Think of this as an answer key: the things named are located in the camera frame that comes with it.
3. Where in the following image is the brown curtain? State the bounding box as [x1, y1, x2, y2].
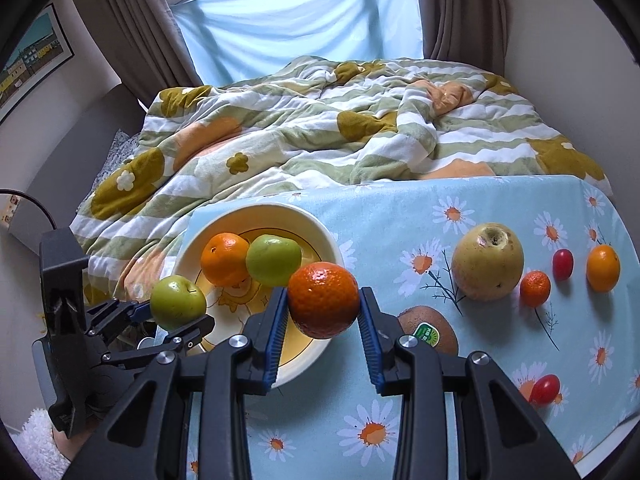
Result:
[418, 0, 508, 75]
[73, 0, 202, 105]

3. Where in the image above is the yellow pear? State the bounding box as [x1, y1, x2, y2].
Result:
[451, 222, 524, 302]

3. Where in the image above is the left brown curtain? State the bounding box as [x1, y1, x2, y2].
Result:
[73, 0, 202, 105]

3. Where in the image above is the blue window cloth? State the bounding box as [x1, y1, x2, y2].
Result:
[172, 0, 423, 87]

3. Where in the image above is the red cherry tomato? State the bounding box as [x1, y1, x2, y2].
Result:
[552, 248, 574, 282]
[529, 374, 561, 406]

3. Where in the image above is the cream duck bowl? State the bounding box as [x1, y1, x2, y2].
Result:
[171, 202, 346, 391]

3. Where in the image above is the orange round fruit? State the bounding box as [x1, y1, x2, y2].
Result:
[586, 244, 620, 292]

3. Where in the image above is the small green apple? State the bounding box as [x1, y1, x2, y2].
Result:
[150, 275, 206, 332]

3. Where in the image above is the brown kiwi with sticker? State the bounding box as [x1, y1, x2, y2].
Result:
[397, 306, 459, 356]

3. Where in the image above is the blue daisy tablecloth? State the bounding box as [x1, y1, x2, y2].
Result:
[184, 173, 640, 480]

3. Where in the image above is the large orange mandarin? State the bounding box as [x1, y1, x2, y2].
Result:
[200, 232, 250, 287]

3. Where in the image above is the green striped floral quilt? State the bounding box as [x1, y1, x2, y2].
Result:
[70, 56, 611, 304]

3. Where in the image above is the black cable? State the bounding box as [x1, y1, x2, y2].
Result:
[0, 187, 58, 231]

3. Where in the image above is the person's left hand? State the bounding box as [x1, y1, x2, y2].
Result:
[52, 424, 98, 462]

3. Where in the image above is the framed wall picture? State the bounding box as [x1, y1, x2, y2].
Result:
[0, 3, 74, 122]

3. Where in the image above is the grey bed headboard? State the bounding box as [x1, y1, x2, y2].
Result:
[8, 84, 145, 252]

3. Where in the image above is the small orange mandarin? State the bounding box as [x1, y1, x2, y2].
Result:
[288, 261, 360, 339]

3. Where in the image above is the right brown curtain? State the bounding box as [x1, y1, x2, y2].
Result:
[418, 0, 508, 75]

